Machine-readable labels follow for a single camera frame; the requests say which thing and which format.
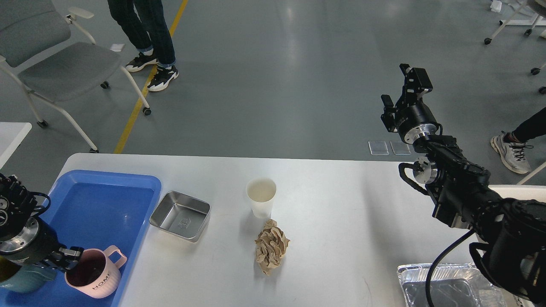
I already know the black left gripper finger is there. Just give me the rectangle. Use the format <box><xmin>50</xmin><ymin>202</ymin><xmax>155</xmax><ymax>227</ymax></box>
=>
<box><xmin>42</xmin><ymin>246</ymin><xmax>84</xmax><ymax>273</ymax></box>

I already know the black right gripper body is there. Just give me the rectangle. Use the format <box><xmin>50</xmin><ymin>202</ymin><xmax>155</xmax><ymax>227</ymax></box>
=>
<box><xmin>395</xmin><ymin>101</ymin><xmax>439</xmax><ymax>144</ymax></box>

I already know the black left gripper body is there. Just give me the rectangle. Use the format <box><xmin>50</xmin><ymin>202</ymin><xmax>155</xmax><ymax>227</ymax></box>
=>
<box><xmin>0</xmin><ymin>217</ymin><xmax>60</xmax><ymax>269</ymax></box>

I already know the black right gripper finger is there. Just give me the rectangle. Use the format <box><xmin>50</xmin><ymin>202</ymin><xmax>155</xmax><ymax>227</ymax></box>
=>
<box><xmin>380</xmin><ymin>95</ymin><xmax>398</xmax><ymax>133</ymax></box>
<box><xmin>399</xmin><ymin>64</ymin><xmax>433</xmax><ymax>103</ymax></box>

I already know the pink mug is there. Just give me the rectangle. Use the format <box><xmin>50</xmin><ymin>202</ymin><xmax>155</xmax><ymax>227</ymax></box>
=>
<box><xmin>64</xmin><ymin>245</ymin><xmax>128</xmax><ymax>298</ymax></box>

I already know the square stainless steel tray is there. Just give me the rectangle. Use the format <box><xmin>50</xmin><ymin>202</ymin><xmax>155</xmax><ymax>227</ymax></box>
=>
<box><xmin>149</xmin><ymin>191</ymin><xmax>211</xmax><ymax>243</ymax></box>

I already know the white paper cup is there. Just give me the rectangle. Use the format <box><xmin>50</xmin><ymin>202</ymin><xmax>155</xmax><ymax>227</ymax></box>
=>
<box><xmin>246</xmin><ymin>177</ymin><xmax>277</xmax><ymax>218</ymax></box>

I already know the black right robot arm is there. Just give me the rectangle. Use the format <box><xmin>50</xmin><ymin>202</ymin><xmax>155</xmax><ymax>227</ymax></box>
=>
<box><xmin>380</xmin><ymin>64</ymin><xmax>546</xmax><ymax>307</ymax></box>

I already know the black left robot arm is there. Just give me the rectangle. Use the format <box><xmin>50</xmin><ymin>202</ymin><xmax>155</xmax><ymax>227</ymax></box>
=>
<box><xmin>0</xmin><ymin>174</ymin><xmax>84</xmax><ymax>272</ymax></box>

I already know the clear plastic floor plate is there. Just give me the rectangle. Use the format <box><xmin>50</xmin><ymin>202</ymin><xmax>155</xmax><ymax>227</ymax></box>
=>
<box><xmin>390</xmin><ymin>141</ymin><xmax>412</xmax><ymax>155</ymax></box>
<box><xmin>368</xmin><ymin>140</ymin><xmax>389</xmax><ymax>156</ymax></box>

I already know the teal and yellow mug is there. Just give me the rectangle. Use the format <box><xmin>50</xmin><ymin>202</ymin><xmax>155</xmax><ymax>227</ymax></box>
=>
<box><xmin>0</xmin><ymin>257</ymin><xmax>57</xmax><ymax>293</ymax></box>

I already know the blue plastic tray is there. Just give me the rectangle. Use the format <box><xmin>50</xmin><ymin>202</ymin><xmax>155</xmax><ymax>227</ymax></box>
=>
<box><xmin>0</xmin><ymin>170</ymin><xmax>162</xmax><ymax>307</ymax></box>

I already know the white side table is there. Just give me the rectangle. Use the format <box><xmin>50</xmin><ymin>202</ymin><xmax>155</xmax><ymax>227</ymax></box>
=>
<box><xmin>0</xmin><ymin>122</ymin><xmax>32</xmax><ymax>168</ymax></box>

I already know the beige plastic bin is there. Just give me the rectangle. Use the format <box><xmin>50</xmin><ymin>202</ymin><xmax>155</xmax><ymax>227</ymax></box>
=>
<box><xmin>489</xmin><ymin>185</ymin><xmax>546</xmax><ymax>203</ymax></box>

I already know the aluminium foil tray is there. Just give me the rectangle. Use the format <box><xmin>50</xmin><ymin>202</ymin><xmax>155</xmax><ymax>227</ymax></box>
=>
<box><xmin>397</xmin><ymin>264</ymin><xmax>506</xmax><ymax>307</ymax></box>

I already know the crumpled brown paper ball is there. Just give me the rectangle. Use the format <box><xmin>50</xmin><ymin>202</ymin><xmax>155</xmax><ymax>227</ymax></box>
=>
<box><xmin>254</xmin><ymin>218</ymin><xmax>290</xmax><ymax>276</ymax></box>

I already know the grey office chair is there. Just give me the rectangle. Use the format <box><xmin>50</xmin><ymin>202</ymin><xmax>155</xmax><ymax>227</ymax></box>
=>
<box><xmin>0</xmin><ymin>0</ymin><xmax>151</xmax><ymax>152</ymax></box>

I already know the person in black shirt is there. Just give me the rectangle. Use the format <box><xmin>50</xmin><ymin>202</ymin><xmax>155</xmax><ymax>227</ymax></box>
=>
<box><xmin>107</xmin><ymin>0</ymin><xmax>179</xmax><ymax>92</ymax></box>

